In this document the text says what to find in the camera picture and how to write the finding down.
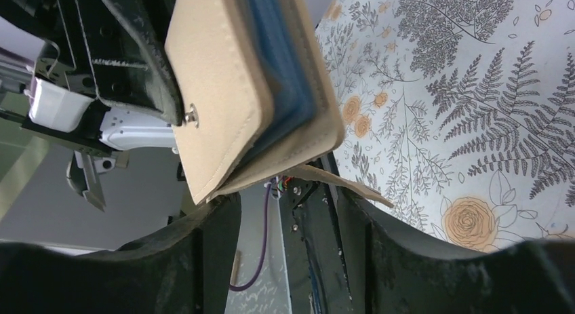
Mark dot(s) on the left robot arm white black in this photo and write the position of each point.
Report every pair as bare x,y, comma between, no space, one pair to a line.
125,130

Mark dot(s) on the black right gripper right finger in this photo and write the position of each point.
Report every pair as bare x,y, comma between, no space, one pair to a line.
395,268

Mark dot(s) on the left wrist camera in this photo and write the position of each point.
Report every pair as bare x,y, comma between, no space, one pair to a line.
56,107

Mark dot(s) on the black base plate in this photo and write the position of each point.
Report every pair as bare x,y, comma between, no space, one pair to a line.
317,279

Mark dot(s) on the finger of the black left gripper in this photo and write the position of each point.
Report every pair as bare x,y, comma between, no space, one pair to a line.
124,41

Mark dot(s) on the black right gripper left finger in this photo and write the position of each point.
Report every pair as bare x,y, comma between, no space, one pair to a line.
184,267

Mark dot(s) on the floral table cloth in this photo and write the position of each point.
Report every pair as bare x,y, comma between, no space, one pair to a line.
460,112

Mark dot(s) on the beige leather card holder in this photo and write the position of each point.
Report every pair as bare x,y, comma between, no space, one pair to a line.
228,102

